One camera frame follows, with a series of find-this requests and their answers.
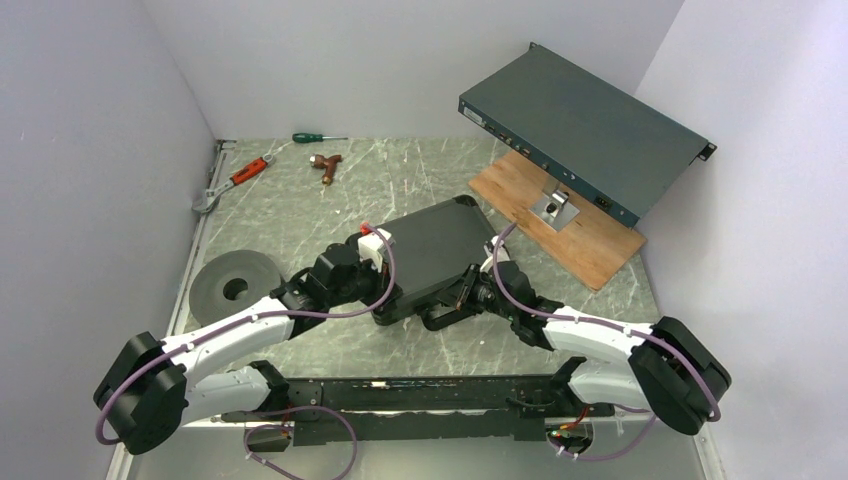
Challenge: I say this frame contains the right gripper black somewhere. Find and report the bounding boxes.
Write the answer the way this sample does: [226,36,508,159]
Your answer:
[436,262,516,321]

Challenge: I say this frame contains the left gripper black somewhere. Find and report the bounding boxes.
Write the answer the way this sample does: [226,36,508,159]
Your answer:
[328,253,402,311]

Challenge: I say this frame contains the black poker set case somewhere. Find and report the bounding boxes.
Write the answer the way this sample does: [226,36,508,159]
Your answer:
[372,195,495,326]

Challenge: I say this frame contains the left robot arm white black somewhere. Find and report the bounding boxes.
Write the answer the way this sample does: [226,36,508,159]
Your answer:
[93,230,398,455]

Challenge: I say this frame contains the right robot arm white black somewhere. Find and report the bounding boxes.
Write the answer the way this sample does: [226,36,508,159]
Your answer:
[448,261,732,435]

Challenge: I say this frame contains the copper pipe fitting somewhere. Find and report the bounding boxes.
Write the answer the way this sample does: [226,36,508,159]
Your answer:
[310,154,343,186]

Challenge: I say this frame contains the wooden board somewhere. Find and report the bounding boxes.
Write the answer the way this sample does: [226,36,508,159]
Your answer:
[469,152,646,291]

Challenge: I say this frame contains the grey perforated metal disc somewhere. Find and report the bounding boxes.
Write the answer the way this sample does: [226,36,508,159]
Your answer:
[189,250,282,327]

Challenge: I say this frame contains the grey rack server unit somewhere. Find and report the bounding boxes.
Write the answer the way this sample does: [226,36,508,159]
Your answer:
[458,43,717,228]

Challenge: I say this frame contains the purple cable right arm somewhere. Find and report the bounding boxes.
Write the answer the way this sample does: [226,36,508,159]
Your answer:
[491,221,723,463]

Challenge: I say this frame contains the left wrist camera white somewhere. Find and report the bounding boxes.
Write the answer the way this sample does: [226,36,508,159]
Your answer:
[355,223,394,272]

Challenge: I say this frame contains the metal bracket block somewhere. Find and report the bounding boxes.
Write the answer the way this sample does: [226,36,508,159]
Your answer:
[530,190,580,232]

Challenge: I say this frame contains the green handled screwdriver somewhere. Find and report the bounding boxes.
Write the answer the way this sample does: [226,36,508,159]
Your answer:
[291,132,347,144]

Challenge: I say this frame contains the red handled adjustable wrench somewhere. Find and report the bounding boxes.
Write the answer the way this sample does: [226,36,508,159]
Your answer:
[192,154,275,214]

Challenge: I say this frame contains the aluminium rail left edge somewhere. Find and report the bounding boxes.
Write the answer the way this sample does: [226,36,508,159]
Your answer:
[165,139,237,336]

